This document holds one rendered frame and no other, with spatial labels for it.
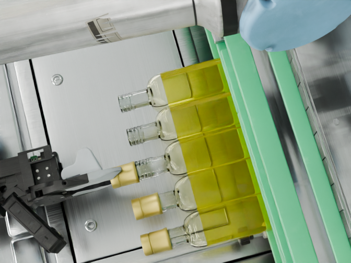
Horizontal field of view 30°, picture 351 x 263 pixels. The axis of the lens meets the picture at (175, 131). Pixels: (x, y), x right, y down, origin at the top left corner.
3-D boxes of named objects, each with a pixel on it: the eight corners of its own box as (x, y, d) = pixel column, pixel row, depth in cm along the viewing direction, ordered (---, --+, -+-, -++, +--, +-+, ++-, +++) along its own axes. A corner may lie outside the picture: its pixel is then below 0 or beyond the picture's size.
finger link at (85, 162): (109, 136, 101) (54, 154, 102) (118, 173, 100) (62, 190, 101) (114, 141, 104) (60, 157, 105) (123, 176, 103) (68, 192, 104)
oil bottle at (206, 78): (265, 56, 113) (144, 87, 112) (268, 43, 107) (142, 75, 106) (275, 85, 111) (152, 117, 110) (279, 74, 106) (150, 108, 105)
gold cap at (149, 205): (163, 215, 105) (137, 222, 105) (158, 194, 106) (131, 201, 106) (162, 212, 102) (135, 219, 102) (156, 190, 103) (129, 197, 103)
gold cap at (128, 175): (135, 163, 107) (109, 170, 107) (133, 158, 104) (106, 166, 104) (140, 183, 106) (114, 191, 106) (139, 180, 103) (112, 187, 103)
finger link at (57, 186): (83, 171, 100) (30, 188, 100) (86, 181, 99) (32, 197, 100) (92, 175, 104) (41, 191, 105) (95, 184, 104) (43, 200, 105)
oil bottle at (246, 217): (306, 184, 107) (179, 218, 106) (313, 178, 101) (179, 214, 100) (317, 218, 105) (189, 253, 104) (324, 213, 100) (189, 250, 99)
